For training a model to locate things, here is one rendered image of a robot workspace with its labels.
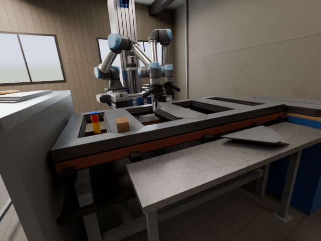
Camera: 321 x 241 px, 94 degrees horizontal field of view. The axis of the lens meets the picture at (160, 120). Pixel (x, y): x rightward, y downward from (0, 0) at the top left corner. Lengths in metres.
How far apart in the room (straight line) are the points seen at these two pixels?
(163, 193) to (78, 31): 4.69
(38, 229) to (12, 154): 0.27
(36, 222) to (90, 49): 4.48
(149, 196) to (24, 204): 0.37
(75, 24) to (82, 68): 1.05
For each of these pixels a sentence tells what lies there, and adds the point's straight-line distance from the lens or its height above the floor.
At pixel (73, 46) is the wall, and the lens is 4.85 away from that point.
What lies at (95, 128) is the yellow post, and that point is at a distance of 1.30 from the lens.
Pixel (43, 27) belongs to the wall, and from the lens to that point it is 4.95.
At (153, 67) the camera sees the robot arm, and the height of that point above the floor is 1.19.
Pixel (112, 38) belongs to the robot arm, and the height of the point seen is 1.45.
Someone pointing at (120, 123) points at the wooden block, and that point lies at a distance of 0.77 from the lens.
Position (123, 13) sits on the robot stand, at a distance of 2.12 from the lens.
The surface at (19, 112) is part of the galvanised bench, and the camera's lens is 0.66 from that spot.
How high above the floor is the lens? 1.13
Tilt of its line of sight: 16 degrees down
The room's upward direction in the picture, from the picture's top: 3 degrees counter-clockwise
